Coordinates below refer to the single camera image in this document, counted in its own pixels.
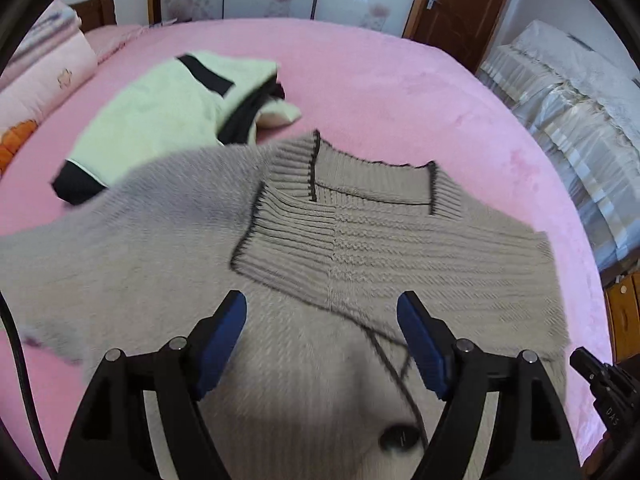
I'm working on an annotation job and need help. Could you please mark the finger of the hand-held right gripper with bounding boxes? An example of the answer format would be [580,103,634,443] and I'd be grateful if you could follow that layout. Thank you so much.
[569,347,619,402]

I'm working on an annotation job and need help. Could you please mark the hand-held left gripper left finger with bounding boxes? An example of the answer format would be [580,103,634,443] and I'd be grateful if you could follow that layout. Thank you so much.
[59,290,248,480]

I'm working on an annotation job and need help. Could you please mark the wooden headboard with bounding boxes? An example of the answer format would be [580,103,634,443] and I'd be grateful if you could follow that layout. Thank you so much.
[70,0,118,33]

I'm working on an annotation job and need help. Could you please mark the wooden cabinet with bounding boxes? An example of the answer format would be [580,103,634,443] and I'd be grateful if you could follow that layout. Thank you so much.
[602,270,640,366]

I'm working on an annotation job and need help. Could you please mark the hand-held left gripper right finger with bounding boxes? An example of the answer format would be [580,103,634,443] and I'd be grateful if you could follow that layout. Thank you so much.
[396,291,583,480]

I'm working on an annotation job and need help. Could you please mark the pink flower print pillow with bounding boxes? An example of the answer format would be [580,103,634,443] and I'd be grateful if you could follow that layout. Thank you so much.
[0,27,98,173]

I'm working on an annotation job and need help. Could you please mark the folded floral quilt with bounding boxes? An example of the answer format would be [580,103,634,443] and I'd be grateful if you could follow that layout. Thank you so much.
[9,0,83,68]

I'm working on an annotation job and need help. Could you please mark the green and black garment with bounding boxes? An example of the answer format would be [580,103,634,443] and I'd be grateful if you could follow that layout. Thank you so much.
[51,51,302,206]

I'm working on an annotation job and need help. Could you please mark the brown wooden door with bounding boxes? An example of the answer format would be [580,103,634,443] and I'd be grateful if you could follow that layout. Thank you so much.
[402,0,523,71]

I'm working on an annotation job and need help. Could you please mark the beige knit sweater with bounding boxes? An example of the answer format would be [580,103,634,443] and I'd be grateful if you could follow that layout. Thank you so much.
[0,130,572,480]

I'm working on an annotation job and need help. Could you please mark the pink ruffled pillow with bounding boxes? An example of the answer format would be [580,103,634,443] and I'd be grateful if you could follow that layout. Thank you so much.
[82,24,151,63]

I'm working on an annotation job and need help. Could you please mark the white lace furniture cover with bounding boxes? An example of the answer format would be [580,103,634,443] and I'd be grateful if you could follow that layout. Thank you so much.
[475,20,640,273]

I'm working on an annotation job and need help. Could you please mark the pink bed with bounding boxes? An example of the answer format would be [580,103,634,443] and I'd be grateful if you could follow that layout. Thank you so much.
[0,19,608,480]

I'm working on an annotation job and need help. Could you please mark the black cable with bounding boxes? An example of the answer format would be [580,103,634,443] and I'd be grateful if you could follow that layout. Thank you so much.
[0,290,58,480]

